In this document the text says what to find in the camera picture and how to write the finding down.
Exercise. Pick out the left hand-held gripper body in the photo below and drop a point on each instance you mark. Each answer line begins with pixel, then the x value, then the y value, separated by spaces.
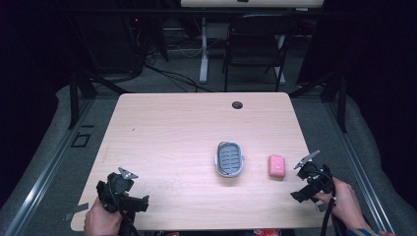
pixel 119 185

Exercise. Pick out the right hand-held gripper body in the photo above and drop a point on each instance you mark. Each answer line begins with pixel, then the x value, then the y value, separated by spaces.
pixel 314 175

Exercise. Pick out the person's left hand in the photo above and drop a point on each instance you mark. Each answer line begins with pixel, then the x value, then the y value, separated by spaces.
pixel 100 221

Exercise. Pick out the person's right hand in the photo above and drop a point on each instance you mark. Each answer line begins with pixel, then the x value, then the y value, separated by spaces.
pixel 345 205

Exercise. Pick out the grey tape strip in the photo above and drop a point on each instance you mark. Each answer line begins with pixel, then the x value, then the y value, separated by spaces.
pixel 78 209

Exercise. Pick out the pink soap bar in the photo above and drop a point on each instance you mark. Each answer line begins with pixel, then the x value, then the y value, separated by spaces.
pixel 277 166

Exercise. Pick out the grey soap dish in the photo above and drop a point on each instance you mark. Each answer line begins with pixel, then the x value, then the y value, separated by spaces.
pixel 229 159

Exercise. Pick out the black metal stand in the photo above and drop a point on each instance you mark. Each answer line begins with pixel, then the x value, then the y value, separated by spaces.
pixel 75 98
pixel 341 98

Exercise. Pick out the black computer tower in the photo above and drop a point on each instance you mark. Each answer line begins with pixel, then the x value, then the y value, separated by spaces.
pixel 121 46

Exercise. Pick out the black folding chair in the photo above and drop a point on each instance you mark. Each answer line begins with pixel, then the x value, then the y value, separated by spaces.
pixel 259 46

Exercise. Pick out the white desk with legs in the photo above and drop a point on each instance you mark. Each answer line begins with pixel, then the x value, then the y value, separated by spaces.
pixel 250 3

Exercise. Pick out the aluminium floor rail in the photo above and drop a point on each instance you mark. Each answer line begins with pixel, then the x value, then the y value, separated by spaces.
pixel 42 183
pixel 359 170

